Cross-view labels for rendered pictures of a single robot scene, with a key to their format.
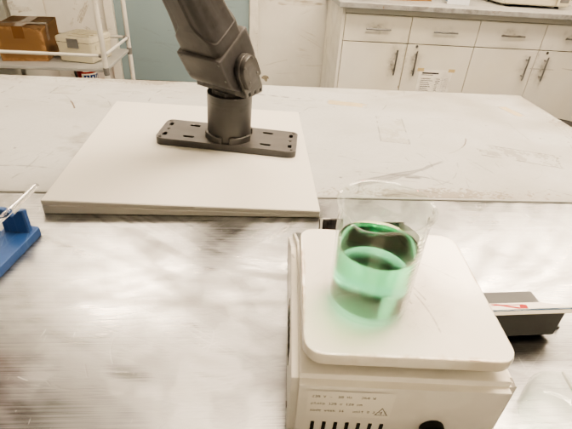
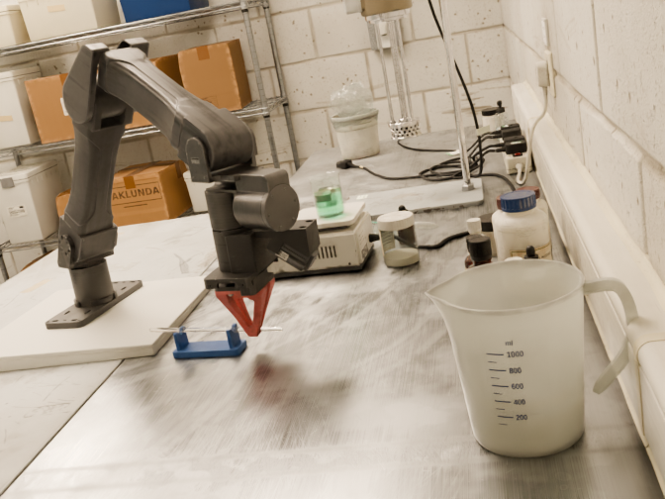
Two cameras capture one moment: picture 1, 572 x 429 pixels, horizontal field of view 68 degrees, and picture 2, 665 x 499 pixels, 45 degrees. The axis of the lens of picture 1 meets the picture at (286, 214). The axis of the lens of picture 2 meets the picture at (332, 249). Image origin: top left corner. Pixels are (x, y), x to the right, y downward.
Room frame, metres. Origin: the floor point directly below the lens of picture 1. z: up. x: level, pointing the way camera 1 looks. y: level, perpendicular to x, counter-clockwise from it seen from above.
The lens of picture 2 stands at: (-0.19, 1.18, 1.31)
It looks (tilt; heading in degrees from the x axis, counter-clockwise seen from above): 16 degrees down; 288
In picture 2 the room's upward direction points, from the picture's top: 11 degrees counter-clockwise
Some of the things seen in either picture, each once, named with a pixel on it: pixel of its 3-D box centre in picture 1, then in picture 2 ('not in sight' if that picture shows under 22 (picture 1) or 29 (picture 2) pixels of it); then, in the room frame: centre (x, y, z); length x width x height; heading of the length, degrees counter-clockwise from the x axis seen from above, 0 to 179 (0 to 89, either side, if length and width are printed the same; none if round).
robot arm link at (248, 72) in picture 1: (227, 71); (87, 246); (0.57, 0.09, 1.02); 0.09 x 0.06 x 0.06; 62
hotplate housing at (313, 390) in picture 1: (373, 306); (316, 242); (0.24, -0.07, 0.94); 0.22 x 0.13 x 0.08; 2
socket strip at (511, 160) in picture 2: not in sight; (514, 147); (-0.07, -0.77, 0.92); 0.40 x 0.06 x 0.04; 96
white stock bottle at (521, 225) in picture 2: not in sight; (522, 239); (-0.12, 0.10, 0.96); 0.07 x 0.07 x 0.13
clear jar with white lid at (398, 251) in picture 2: not in sight; (398, 239); (0.09, -0.04, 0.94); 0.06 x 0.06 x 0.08
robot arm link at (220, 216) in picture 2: not in sight; (233, 206); (0.22, 0.28, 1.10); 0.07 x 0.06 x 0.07; 152
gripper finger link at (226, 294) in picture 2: not in sight; (250, 299); (0.23, 0.26, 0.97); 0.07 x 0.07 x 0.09; 88
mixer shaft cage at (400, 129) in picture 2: not in sight; (397, 75); (0.12, -0.44, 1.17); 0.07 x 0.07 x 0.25
